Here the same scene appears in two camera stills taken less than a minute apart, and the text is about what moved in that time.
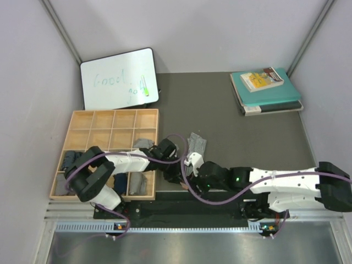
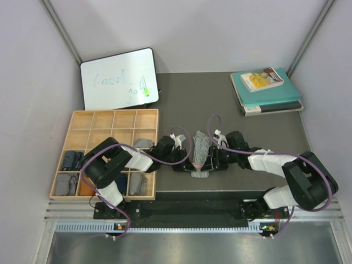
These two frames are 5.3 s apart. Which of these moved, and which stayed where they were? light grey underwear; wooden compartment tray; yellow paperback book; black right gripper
Moved: black right gripper
Stayed: wooden compartment tray; yellow paperback book; light grey underwear
